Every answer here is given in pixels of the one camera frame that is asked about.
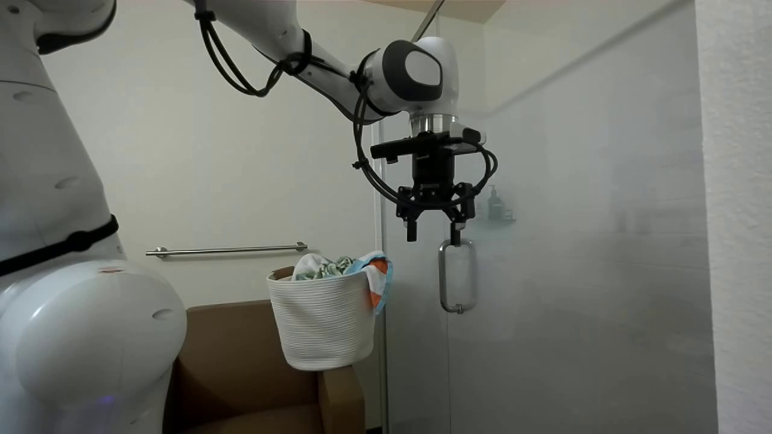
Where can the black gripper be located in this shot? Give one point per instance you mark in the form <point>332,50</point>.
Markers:
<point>435,190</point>

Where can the chrome door handle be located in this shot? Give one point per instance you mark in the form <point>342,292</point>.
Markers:
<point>456,278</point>

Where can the glass shower door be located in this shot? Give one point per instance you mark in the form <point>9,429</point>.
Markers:
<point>593,311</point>

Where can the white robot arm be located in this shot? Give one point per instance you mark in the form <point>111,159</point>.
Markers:
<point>91,335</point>

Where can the colourful towel in basket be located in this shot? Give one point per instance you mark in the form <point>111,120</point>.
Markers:
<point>375,267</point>

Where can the chrome towel bar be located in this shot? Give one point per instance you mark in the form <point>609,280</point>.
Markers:
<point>167,255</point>

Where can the white woven laundry basket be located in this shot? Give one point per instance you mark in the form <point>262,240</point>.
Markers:
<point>325,323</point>

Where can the brown armchair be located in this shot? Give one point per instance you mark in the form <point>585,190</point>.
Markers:
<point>233,379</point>

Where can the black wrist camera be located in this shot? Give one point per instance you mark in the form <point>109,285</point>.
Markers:
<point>459,144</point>

